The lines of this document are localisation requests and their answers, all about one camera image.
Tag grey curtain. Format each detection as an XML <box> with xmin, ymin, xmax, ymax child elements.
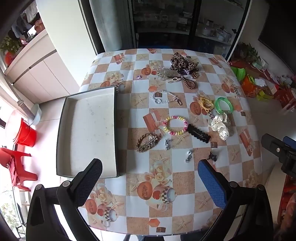
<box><xmin>89</xmin><ymin>0</ymin><xmax>123</xmax><ymax>53</ymax></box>

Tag pink yellow spiral hair tie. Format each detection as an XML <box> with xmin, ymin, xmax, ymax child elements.
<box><xmin>162</xmin><ymin>116</ymin><xmax>188</xmax><ymax>136</ymax></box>

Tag green leafy plant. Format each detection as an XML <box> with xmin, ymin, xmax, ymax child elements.
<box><xmin>235</xmin><ymin>42</ymin><xmax>261</xmax><ymax>63</ymax></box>

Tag red plastic chair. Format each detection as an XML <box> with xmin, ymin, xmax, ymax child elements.
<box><xmin>0</xmin><ymin>147</ymin><xmax>39</xmax><ymax>192</ymax></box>

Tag plant in red pot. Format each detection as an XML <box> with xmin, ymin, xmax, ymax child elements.
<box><xmin>0</xmin><ymin>37</ymin><xmax>22</xmax><ymax>68</ymax></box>

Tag green translucent bangle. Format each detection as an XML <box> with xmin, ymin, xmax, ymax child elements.
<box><xmin>215</xmin><ymin>97</ymin><xmax>233</xmax><ymax>115</ymax></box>

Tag shallow white-lined tray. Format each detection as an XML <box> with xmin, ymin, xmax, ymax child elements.
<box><xmin>56</xmin><ymin>86</ymin><xmax>121</xmax><ymax>178</ymax></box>

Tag white cabinet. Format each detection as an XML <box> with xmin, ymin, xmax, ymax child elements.
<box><xmin>4</xmin><ymin>0</ymin><xmax>82</xmax><ymax>104</ymax></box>

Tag brown spiral hair tie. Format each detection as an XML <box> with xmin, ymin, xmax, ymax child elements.
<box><xmin>181</xmin><ymin>76</ymin><xmax>198</xmax><ymax>89</ymax></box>

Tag leopard print scrunchie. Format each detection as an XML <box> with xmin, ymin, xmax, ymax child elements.
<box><xmin>170</xmin><ymin>52</ymin><xmax>200</xmax><ymax>71</ymax></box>

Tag checkered printed tablecloth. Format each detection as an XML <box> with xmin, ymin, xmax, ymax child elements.
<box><xmin>77</xmin><ymin>48</ymin><xmax>264</xmax><ymax>234</ymax></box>

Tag black scalloped snap clip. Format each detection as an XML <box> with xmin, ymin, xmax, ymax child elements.
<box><xmin>186</xmin><ymin>124</ymin><xmax>211</xmax><ymax>142</ymax></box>

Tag grey ribbed pipe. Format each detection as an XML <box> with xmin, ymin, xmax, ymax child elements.
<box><xmin>17</xmin><ymin>99</ymin><xmax>35</xmax><ymax>121</ymax></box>

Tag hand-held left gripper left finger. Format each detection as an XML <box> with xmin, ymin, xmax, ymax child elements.
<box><xmin>26</xmin><ymin>158</ymin><xmax>103</xmax><ymax>241</ymax></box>

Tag silver chain bracelet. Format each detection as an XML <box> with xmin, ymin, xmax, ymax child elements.
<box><xmin>151</xmin><ymin>90</ymin><xmax>183</xmax><ymax>106</ymax></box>

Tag dark glass-door cabinet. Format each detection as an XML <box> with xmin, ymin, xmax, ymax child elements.
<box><xmin>128</xmin><ymin>0</ymin><xmax>252</xmax><ymax>60</ymax></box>

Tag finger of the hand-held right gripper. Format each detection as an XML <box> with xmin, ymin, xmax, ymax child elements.
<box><xmin>261</xmin><ymin>134</ymin><xmax>288</xmax><ymax>160</ymax></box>
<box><xmin>282</xmin><ymin>136</ymin><xmax>296</xmax><ymax>151</ymax></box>

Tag lime green box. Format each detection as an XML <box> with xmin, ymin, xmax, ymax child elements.
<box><xmin>257</xmin><ymin>90</ymin><xmax>274</xmax><ymax>101</ymax></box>

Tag yellow bead hair ties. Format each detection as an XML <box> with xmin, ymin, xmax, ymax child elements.
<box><xmin>196</xmin><ymin>96</ymin><xmax>215</xmax><ymax>111</ymax></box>

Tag braided gold barrette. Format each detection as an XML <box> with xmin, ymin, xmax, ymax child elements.
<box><xmin>136</xmin><ymin>133</ymin><xmax>158</xmax><ymax>153</ymax></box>

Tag white polka dot scrunchie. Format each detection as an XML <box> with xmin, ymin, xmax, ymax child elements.
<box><xmin>208</xmin><ymin>113</ymin><xmax>234</xmax><ymax>141</ymax></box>

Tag light blue basin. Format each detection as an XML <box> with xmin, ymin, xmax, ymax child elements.
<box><xmin>30</xmin><ymin>103</ymin><xmax>42</xmax><ymax>126</ymax></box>

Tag red plastic bucket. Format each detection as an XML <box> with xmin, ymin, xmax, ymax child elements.
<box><xmin>6</xmin><ymin>110</ymin><xmax>38</xmax><ymax>148</ymax></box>

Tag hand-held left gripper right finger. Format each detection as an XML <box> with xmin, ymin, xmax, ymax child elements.
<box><xmin>198</xmin><ymin>159</ymin><xmax>274</xmax><ymax>241</ymax></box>

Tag clear hair claw clip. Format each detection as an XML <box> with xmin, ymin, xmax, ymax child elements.
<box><xmin>153</xmin><ymin>65</ymin><xmax>179</xmax><ymax>80</ymax></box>

